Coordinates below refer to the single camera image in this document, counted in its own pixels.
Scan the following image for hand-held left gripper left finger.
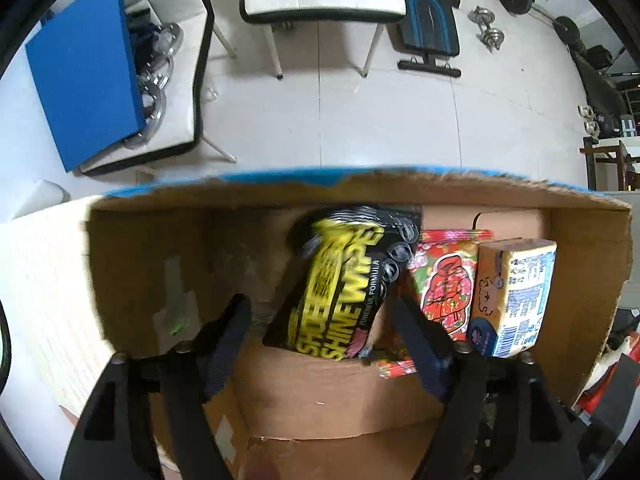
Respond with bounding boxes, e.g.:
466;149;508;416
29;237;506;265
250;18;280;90
60;293;252;480

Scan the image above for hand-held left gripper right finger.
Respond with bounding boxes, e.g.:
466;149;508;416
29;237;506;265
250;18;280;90
389;296;586;480

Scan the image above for cardboard box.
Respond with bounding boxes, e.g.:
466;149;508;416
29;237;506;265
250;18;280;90
86;166;633;480

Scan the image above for black and yellow wipes pack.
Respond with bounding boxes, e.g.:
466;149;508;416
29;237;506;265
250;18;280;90
263;205;423;361

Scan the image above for red floral tissue pack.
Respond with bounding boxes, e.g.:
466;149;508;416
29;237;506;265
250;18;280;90
376;229;494;380

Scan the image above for yellow and blue tissue pack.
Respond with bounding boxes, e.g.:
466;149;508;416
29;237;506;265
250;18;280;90
466;239;557;359

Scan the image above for clear plastic containers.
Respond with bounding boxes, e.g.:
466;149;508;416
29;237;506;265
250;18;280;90
123;23;185;150

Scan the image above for blue board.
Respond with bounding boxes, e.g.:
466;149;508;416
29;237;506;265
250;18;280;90
25;0;143;173

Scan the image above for black and blue workout bench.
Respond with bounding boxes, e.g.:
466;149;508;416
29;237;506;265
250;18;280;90
389;0;463;79

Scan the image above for black barbell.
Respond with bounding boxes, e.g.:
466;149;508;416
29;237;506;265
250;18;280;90
498;0;581;44

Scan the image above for wooden furniture frame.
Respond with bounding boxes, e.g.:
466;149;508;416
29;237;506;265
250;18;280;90
580;136;640;194

